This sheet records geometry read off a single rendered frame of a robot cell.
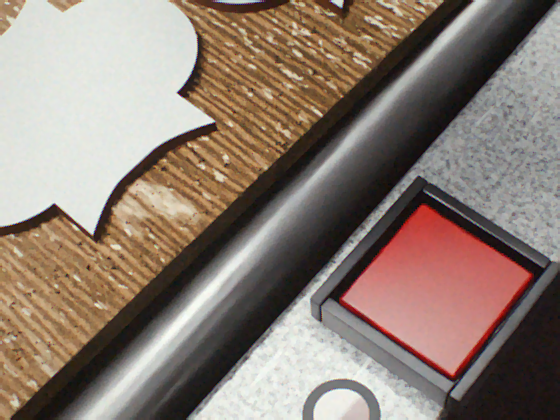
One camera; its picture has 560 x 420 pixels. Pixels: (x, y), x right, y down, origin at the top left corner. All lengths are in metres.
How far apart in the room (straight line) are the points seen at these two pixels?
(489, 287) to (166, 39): 0.19
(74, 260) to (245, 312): 0.08
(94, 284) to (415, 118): 0.17
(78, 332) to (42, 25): 0.16
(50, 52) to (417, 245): 0.19
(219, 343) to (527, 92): 0.19
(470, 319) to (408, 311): 0.03
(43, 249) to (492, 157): 0.21
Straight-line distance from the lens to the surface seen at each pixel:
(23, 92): 0.53
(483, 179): 0.52
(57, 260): 0.49
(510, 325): 0.47
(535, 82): 0.56
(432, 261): 0.48
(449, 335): 0.47
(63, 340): 0.47
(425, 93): 0.55
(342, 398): 0.47
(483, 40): 0.57
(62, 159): 0.51
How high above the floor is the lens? 1.35
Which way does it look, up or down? 59 degrees down
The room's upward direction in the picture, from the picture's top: 6 degrees counter-clockwise
